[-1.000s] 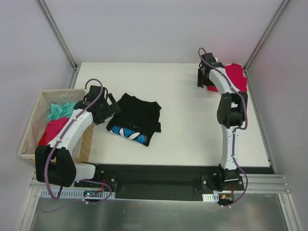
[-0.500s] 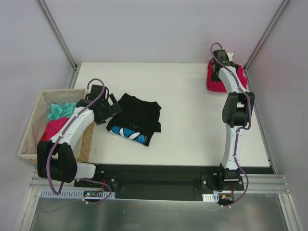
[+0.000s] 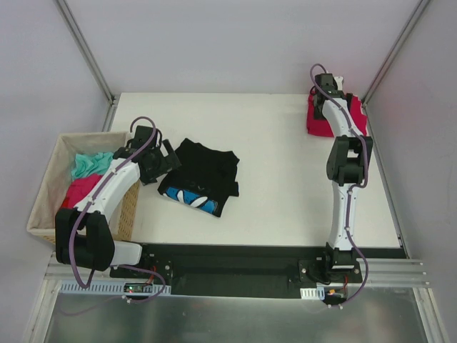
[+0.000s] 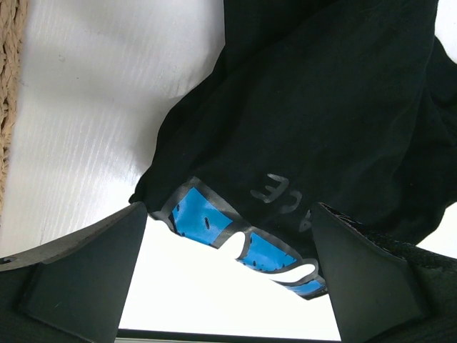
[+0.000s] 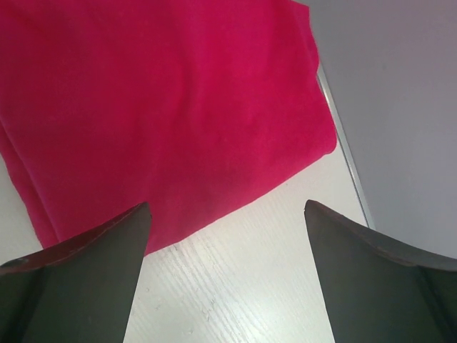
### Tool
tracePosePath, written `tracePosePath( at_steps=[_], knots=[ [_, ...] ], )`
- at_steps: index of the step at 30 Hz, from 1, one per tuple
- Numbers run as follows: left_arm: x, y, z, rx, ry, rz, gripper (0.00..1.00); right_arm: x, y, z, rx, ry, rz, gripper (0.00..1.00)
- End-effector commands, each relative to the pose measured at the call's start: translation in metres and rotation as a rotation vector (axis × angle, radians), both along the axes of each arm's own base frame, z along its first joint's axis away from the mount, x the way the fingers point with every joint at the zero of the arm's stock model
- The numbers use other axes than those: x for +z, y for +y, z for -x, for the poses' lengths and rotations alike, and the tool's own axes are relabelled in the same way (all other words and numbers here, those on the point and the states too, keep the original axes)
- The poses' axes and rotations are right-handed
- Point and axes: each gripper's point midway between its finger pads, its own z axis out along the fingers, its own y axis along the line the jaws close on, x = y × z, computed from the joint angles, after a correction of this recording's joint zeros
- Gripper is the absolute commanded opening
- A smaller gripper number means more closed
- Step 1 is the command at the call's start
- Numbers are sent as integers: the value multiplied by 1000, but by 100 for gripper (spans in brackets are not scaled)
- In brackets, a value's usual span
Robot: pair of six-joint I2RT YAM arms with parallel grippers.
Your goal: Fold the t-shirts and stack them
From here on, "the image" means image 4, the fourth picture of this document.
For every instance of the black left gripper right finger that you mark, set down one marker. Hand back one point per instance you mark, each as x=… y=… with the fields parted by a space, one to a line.
x=381 y=289

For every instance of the wicker laundry basket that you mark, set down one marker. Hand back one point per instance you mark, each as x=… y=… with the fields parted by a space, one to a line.
x=13 y=24

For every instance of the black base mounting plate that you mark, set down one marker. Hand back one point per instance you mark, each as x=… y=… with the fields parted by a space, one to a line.
x=134 y=335

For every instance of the black flower print t-shirt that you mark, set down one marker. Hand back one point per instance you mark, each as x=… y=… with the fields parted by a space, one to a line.
x=351 y=104

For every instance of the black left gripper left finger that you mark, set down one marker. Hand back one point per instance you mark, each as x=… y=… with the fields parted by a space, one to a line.
x=74 y=288

